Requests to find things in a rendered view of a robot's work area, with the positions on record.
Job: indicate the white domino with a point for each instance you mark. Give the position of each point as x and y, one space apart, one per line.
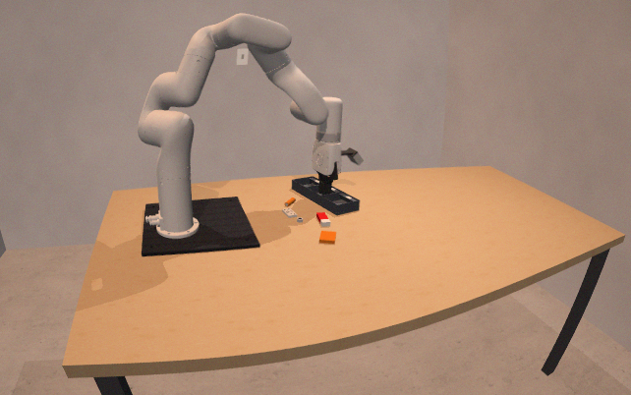
289 212

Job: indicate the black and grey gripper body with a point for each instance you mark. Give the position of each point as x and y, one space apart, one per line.
324 156

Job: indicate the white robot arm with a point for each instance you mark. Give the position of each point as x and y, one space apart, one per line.
173 131

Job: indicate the dark grey rack of bins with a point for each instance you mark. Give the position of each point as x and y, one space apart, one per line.
337 202

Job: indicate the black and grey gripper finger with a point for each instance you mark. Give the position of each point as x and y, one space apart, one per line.
321 178
327 182

